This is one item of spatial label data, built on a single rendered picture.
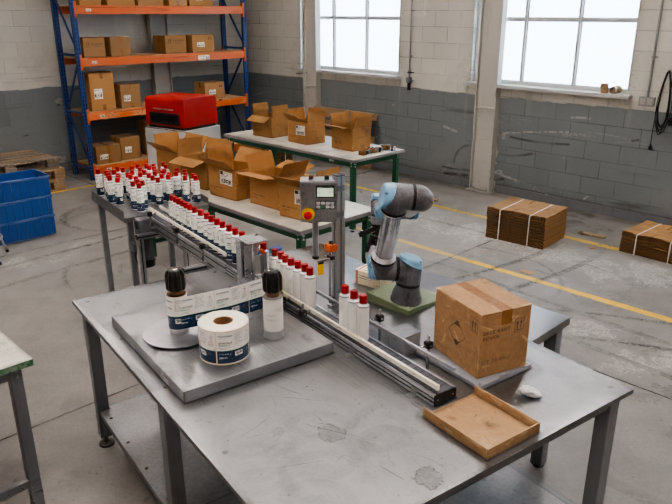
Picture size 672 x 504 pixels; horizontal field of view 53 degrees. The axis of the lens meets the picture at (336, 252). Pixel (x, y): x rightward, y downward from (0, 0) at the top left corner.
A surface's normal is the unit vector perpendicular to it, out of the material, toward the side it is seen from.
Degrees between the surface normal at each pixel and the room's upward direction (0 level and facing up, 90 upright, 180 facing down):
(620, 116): 90
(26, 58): 90
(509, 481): 1
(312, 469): 0
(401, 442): 0
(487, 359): 90
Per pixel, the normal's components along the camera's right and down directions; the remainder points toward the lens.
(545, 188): -0.71, 0.24
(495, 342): 0.44, 0.30
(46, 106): 0.70, 0.24
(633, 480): 0.00, -0.94
